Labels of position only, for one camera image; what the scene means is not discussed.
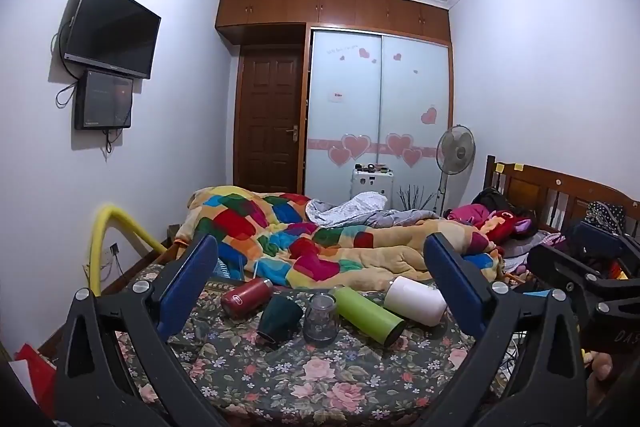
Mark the wooden overhead cabinet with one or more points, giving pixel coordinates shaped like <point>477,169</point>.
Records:
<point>330,12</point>

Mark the red plush toy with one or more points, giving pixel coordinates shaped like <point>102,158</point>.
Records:
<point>502,223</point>

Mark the white box appliance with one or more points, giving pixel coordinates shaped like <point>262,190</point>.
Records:
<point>372,187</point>

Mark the white cup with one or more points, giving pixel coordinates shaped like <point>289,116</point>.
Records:
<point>415,301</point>

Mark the polka dot bag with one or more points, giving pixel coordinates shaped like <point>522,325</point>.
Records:
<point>604,216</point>

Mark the colourful patchwork blanket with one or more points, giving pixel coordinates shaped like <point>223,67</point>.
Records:
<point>350,247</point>

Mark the dry branch bundle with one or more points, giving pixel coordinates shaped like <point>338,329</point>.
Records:
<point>416,199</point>

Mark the red thermos bottle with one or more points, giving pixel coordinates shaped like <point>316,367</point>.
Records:
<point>245,298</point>

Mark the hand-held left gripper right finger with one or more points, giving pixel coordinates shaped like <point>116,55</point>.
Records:
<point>452,287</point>

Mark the pink cloth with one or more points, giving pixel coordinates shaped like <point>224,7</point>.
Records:
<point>467,212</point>

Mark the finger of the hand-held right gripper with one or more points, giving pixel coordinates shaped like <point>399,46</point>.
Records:
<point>555,263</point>
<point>595,236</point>

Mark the floral bed sheet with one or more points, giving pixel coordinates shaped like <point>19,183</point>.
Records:
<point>300,382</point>

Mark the wall socket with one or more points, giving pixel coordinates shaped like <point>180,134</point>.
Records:
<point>115,250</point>

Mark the black bag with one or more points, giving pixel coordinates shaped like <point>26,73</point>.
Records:
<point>492,199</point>

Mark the clear glass cup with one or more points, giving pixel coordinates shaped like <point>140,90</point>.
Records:
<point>321,319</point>

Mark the small black wall monitor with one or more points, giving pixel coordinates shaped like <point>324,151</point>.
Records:
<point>104,99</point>

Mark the wall-mounted black television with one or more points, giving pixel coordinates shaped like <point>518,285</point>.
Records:
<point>112,29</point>

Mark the green thermos bottle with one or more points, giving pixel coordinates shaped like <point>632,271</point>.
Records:
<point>367,314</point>

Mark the dark green cup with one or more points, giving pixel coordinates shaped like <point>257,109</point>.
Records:
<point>280,319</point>

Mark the red bag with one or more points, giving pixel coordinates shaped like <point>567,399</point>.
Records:
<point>37,377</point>

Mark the yellow foam tube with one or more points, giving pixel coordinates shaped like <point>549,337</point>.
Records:
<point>120,219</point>

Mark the sliding door wardrobe with hearts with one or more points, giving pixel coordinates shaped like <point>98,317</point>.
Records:
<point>380,107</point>

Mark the brown wooden door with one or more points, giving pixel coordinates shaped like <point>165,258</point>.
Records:
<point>267,117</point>

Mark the standing fan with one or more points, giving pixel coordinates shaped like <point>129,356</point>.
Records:
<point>455,149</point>

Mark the grey cloth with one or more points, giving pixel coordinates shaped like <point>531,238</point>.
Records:
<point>360,208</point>

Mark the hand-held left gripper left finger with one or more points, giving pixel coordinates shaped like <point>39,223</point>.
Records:
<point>192,277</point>

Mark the wooden bed headboard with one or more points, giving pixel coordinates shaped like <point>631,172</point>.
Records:
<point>545,192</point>

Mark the person's right hand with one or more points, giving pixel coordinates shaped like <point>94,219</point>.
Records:
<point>601,374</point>

